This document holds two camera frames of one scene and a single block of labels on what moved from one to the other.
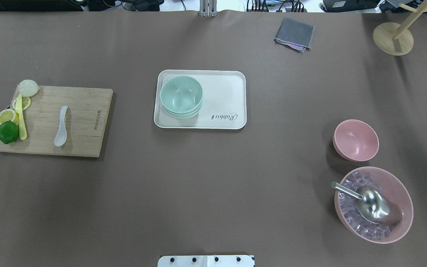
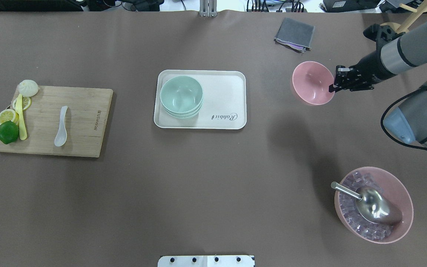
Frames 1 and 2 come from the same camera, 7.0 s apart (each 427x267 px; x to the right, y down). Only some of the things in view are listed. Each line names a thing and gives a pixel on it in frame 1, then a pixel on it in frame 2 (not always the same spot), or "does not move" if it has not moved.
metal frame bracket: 208,8 does not move
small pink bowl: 356,140 -> 311,80
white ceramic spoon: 61,139 does not move
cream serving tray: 224,105 does not move
